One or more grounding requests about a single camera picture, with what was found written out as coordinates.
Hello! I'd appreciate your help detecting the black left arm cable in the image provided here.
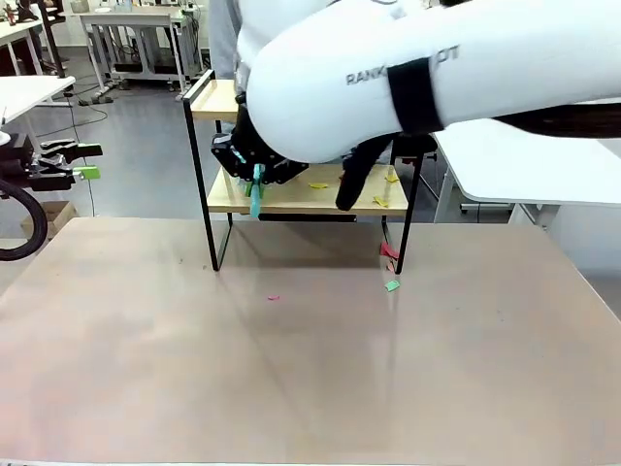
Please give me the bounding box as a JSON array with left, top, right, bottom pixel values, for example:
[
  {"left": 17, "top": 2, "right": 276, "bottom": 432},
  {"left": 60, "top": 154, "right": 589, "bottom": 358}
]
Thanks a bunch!
[{"left": 0, "top": 178, "right": 49, "bottom": 263}]

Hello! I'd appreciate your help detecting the long wooden shelf board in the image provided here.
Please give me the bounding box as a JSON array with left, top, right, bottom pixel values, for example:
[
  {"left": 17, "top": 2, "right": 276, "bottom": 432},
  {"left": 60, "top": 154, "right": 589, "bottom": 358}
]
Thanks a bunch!
[{"left": 190, "top": 80, "right": 242, "bottom": 122}]

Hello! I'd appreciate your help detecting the black flat bar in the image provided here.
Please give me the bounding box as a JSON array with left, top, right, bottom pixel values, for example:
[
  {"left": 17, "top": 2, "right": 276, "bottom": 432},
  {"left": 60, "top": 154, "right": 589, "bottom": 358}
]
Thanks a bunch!
[{"left": 258, "top": 213, "right": 359, "bottom": 224}]

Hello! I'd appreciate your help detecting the black metal stand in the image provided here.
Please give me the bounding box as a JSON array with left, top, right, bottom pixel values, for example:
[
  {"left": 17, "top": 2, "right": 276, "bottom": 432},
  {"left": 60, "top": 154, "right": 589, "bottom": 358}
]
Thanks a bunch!
[{"left": 37, "top": 0, "right": 69, "bottom": 79}]

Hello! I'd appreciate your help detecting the short wooden shelf board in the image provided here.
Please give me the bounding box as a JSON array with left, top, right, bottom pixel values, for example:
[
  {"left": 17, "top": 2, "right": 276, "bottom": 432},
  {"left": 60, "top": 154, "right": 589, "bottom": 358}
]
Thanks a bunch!
[{"left": 207, "top": 163, "right": 409, "bottom": 215}]

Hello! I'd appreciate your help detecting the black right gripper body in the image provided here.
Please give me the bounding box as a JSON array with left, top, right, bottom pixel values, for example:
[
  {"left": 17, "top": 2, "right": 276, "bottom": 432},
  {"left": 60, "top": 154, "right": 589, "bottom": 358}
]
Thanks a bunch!
[{"left": 231, "top": 114, "right": 285, "bottom": 169}]

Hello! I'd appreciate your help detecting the teal brush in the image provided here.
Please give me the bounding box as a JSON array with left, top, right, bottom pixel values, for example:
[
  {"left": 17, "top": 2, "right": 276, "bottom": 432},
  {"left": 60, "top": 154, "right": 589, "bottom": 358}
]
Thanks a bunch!
[{"left": 245, "top": 162, "right": 268, "bottom": 218}]

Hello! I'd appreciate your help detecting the grey workshop table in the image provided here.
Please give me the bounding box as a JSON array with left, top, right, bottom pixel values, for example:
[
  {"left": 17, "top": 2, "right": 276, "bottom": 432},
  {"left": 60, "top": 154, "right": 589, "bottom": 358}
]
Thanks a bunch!
[{"left": 79, "top": 10, "right": 205, "bottom": 96}]

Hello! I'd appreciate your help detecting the two-tier wooden shelf rack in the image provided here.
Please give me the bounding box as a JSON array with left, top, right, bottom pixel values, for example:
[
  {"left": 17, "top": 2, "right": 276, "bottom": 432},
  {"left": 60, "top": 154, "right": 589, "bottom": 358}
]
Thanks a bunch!
[{"left": 182, "top": 68, "right": 423, "bottom": 276}]

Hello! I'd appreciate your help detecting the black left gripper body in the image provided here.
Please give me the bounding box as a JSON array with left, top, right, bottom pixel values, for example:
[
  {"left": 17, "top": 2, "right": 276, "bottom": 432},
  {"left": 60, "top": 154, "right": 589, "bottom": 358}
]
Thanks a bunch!
[{"left": 0, "top": 133, "right": 44, "bottom": 191}]

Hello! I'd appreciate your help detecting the person in grey hoodie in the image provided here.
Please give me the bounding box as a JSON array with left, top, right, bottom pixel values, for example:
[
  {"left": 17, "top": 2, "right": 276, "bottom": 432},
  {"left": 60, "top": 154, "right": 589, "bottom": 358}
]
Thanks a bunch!
[{"left": 208, "top": 0, "right": 244, "bottom": 82}]

